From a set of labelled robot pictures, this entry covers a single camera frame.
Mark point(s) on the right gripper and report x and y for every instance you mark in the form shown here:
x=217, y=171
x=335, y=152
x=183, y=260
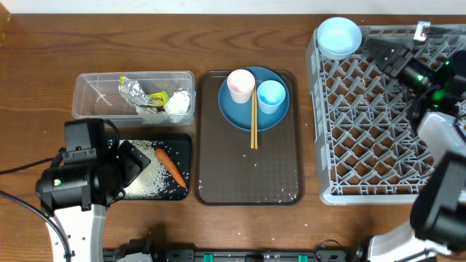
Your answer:
x=395, y=62

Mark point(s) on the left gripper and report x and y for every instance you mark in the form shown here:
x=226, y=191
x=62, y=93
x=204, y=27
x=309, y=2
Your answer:
x=132, y=168

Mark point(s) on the orange carrot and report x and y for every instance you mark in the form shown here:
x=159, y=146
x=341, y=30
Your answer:
x=170, y=166

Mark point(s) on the white tissue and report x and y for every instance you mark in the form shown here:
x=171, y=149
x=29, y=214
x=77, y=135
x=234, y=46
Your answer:
x=177, y=106
x=151, y=115

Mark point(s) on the light blue rice bowl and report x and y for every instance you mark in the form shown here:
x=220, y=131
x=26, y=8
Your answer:
x=338, y=38

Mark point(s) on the foil snack wrapper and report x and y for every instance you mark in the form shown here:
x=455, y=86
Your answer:
x=132, y=91

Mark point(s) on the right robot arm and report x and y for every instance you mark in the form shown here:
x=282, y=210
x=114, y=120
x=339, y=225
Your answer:
x=437, y=221

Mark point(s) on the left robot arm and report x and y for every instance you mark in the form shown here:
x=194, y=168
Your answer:
x=77, y=193

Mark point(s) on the grey dishwasher rack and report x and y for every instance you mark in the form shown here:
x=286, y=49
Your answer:
x=366, y=151

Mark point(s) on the spilled white rice pile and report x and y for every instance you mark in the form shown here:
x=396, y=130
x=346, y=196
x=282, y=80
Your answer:
x=153, y=174

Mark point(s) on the black plastic tray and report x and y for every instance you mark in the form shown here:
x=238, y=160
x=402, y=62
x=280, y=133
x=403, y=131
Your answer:
x=182, y=145

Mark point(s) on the clear plastic bin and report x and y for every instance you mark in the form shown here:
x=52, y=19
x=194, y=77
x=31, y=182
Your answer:
x=97, y=96

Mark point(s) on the brown serving tray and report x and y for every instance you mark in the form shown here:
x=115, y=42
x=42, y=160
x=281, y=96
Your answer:
x=229, y=171

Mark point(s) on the blue plate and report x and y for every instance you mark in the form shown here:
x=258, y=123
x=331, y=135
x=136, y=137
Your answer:
x=239, y=115

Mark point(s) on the light blue cup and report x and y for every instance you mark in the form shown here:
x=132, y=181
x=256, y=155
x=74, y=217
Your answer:
x=270, y=94

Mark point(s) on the left wooden chopstick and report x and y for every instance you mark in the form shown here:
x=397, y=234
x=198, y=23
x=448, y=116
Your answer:
x=251, y=132

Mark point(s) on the wooden chopstick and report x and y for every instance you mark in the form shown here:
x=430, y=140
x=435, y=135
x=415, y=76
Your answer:
x=251, y=132
x=255, y=119

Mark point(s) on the right wooden chopstick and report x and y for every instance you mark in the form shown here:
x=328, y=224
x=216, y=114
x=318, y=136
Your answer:
x=255, y=119

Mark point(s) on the pink cup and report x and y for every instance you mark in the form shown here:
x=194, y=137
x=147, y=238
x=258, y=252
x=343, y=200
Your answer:
x=241, y=84

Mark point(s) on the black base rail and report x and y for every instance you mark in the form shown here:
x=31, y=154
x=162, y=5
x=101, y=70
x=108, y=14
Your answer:
x=180, y=255

